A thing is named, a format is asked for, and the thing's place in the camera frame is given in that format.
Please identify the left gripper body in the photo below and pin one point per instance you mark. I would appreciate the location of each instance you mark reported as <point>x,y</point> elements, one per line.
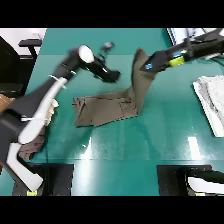
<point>107,74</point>

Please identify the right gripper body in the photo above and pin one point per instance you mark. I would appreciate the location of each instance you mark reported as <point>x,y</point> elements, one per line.
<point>158,61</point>

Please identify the brown garment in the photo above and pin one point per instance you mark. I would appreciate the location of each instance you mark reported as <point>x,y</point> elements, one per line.
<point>100,110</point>
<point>31,146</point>

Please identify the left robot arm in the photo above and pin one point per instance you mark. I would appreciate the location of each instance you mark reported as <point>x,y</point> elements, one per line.
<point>36,110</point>

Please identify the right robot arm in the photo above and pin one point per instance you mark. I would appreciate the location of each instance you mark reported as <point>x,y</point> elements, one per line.
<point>204,45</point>

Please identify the white folded garment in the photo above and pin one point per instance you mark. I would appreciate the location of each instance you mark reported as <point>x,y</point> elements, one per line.
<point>180,35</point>

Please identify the pale grey garment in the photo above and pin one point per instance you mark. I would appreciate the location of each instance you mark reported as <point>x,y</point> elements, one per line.
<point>213,100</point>

